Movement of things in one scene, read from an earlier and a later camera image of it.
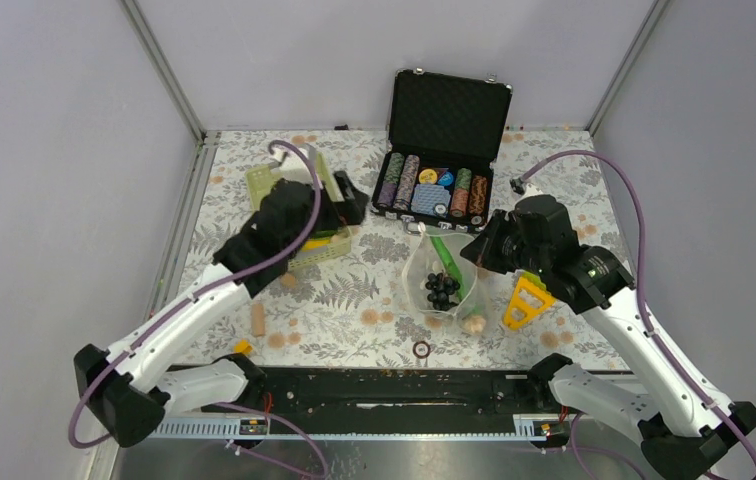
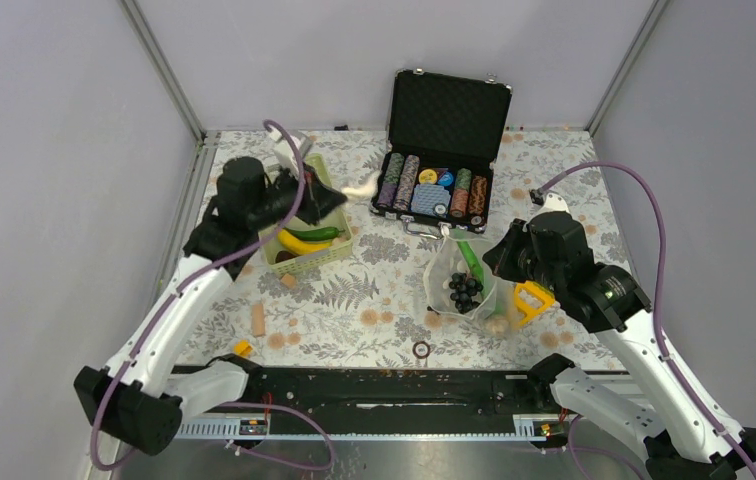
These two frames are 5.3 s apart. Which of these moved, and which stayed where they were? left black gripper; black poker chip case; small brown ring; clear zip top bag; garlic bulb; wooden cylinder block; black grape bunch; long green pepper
Moved: garlic bulb; clear zip top bag; left black gripper; black grape bunch; long green pepper
Stayed: wooden cylinder block; small brown ring; black poker chip case
